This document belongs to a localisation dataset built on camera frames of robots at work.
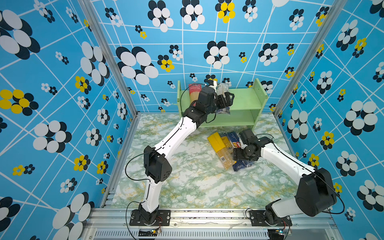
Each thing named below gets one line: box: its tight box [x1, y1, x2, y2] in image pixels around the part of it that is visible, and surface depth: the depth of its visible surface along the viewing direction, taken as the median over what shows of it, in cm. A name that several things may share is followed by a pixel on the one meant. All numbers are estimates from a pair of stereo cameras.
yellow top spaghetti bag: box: [207, 132, 236, 171], surface depth 97 cm
